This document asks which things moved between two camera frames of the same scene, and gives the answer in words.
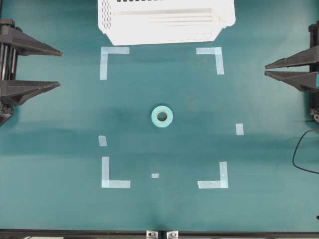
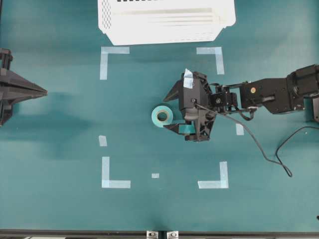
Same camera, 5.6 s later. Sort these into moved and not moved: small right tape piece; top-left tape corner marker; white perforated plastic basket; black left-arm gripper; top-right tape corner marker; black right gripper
Moved: black right gripper; black left-arm gripper
Not moved: top-right tape corner marker; top-left tape corner marker; small right tape piece; white perforated plastic basket
